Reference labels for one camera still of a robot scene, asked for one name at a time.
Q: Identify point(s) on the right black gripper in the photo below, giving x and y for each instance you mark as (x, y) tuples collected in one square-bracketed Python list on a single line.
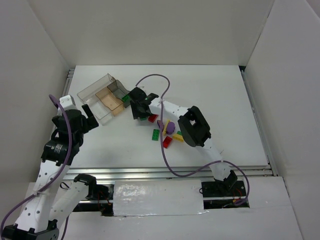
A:
[(139, 106)]

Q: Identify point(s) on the white foil tape panel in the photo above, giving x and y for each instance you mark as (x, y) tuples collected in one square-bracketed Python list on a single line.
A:
[(157, 198)]

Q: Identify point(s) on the green long lego brick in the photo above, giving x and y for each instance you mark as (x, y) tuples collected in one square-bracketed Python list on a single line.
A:
[(155, 135)]

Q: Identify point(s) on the red rectangular lego brick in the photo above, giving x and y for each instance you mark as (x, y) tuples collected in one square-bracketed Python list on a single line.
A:
[(152, 118)]

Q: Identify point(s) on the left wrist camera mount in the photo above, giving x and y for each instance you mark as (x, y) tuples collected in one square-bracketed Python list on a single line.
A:
[(67, 102)]

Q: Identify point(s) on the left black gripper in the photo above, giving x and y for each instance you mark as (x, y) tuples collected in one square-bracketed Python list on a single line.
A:
[(83, 120)]

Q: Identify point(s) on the green lego brick with studs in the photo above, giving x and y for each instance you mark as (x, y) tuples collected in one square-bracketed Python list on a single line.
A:
[(125, 98)]

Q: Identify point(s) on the clear plastic bin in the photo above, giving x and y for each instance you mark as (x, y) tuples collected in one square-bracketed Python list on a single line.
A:
[(88, 96)]

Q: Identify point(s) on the purple rounded lego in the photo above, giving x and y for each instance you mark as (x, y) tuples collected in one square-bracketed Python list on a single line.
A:
[(170, 128)]

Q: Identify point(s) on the yellow curved lego brick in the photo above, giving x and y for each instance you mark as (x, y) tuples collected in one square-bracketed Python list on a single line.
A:
[(178, 137)]

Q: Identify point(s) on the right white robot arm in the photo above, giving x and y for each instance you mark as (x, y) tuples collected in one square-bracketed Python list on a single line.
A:
[(195, 132)]

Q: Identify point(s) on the purple patterned wedge lego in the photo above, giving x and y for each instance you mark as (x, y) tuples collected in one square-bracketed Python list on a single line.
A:
[(160, 125)]

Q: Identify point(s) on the orange plastic bin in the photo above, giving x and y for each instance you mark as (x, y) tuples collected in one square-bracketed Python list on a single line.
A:
[(109, 100)]

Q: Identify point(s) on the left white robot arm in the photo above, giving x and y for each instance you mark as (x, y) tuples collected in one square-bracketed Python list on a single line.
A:
[(42, 215)]

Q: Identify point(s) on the yellow flat lego plate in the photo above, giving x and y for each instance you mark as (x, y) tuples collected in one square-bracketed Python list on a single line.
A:
[(164, 132)]

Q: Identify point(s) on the red curved lego brick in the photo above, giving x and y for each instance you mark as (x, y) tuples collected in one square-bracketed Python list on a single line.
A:
[(167, 141)]

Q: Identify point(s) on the grey smoked plastic bin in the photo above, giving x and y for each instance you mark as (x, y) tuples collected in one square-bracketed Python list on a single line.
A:
[(119, 91)]

